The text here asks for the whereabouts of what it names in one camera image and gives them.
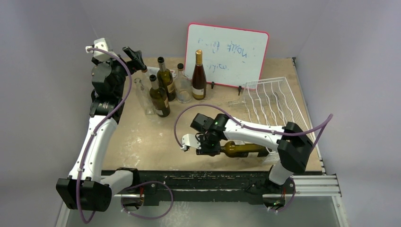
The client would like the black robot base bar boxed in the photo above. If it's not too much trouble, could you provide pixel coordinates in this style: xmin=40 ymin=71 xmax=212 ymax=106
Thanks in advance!
xmin=119 ymin=170 xmax=295 ymax=206

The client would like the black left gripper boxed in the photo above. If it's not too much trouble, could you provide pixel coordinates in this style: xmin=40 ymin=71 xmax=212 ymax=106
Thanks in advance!
xmin=93 ymin=47 xmax=143 ymax=97

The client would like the brown wine bottle gold cap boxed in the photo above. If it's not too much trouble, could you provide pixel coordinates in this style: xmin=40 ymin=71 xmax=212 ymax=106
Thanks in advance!
xmin=192 ymin=50 xmax=207 ymax=100

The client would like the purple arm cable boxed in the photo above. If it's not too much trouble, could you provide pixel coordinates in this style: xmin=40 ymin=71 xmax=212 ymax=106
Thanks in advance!
xmin=76 ymin=47 xmax=132 ymax=224
xmin=174 ymin=104 xmax=334 ymax=210

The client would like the olive bottle silver cap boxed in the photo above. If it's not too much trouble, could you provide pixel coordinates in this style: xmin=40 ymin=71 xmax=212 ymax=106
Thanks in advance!
xmin=149 ymin=74 xmax=170 ymax=117
xmin=157 ymin=56 xmax=176 ymax=101

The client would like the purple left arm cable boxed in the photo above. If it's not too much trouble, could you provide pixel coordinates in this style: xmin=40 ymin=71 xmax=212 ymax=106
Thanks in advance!
xmin=76 ymin=47 xmax=132 ymax=224

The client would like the clear glass bottle black cap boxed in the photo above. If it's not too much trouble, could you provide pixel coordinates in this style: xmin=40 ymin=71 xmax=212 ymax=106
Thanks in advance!
xmin=174 ymin=63 xmax=192 ymax=104

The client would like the pink framed whiteboard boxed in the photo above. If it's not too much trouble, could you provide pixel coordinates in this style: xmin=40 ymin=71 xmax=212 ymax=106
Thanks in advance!
xmin=184 ymin=23 xmax=270 ymax=87

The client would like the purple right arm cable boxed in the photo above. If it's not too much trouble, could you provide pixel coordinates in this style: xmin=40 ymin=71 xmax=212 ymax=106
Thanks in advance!
xmin=174 ymin=104 xmax=334 ymax=210

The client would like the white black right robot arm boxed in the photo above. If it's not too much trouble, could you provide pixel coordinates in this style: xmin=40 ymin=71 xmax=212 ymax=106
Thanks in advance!
xmin=181 ymin=113 xmax=314 ymax=192

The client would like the white ruler set package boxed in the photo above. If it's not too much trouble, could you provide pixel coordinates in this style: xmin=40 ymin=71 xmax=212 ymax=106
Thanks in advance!
xmin=147 ymin=66 xmax=176 ymax=79

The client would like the white wire wine rack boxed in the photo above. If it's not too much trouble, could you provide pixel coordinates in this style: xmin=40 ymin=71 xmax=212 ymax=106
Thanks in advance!
xmin=243 ymin=77 xmax=315 ymax=166

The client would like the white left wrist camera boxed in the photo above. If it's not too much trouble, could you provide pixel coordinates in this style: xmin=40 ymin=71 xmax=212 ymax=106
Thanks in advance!
xmin=85 ymin=38 xmax=113 ymax=62

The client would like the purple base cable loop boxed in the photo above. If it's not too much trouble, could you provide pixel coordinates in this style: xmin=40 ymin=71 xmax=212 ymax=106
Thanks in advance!
xmin=120 ymin=180 xmax=174 ymax=220

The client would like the dark green bottle black cap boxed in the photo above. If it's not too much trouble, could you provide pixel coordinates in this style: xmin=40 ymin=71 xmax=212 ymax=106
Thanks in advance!
xmin=220 ymin=140 xmax=270 ymax=158

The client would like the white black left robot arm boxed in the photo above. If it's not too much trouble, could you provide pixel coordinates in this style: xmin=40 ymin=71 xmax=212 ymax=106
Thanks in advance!
xmin=56 ymin=44 xmax=146 ymax=212

